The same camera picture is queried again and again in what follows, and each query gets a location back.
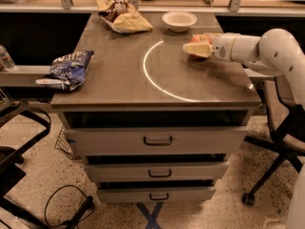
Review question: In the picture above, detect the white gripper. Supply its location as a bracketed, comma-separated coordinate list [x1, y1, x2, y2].
[183, 32, 239, 62]

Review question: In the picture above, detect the top drawer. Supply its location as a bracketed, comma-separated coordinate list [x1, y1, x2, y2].
[64, 127, 247, 156]

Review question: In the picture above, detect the yellow brown chip bag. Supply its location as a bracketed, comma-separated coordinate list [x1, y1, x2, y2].
[95, 0, 153, 33]

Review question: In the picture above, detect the middle drawer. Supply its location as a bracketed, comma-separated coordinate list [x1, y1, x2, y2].
[85, 161, 229, 183]

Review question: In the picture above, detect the red apple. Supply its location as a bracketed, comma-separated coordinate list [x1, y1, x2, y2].
[190, 34, 212, 44]

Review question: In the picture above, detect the drawer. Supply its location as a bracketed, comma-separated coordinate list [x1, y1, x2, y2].
[97, 186, 215, 203]
[64, 127, 247, 156]
[85, 161, 229, 183]

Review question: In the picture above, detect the grey drawer cabinet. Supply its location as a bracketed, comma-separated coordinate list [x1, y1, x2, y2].
[51, 13, 260, 191]

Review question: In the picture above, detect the wire mesh basket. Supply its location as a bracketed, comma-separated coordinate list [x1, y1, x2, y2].
[54, 127, 80, 160]

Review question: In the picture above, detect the blue chip bag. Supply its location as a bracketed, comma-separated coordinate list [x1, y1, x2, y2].
[36, 51, 94, 92]

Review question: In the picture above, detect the white bowl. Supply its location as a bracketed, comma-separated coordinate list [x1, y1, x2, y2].
[162, 11, 197, 32]

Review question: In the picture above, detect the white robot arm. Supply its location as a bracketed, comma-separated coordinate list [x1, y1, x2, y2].
[183, 29, 305, 229]

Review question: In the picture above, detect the black chair left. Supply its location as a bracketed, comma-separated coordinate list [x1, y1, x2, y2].
[0, 89, 51, 229]

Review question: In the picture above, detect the bottom drawer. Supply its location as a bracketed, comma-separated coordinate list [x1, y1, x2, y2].
[97, 186, 215, 203]

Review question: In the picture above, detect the black office chair right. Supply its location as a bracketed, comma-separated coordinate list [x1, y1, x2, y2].
[242, 76, 305, 206]

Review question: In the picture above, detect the black cable on floor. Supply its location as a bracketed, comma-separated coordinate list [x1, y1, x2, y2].
[44, 184, 96, 229]

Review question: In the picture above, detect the clear plastic bottle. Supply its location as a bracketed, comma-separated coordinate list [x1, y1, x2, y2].
[0, 45, 16, 71]

